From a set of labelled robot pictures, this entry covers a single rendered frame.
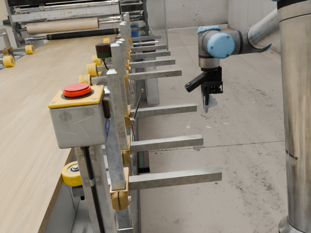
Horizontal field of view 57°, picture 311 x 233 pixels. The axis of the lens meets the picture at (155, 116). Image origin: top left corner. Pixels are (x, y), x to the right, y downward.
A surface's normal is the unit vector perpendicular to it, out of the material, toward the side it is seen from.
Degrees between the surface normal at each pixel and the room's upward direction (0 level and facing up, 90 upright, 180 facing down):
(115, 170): 90
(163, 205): 0
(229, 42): 90
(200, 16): 90
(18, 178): 0
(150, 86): 90
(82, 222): 0
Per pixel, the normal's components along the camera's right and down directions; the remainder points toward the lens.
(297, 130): -0.83, 0.17
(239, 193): -0.08, -0.91
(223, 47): 0.04, 0.40
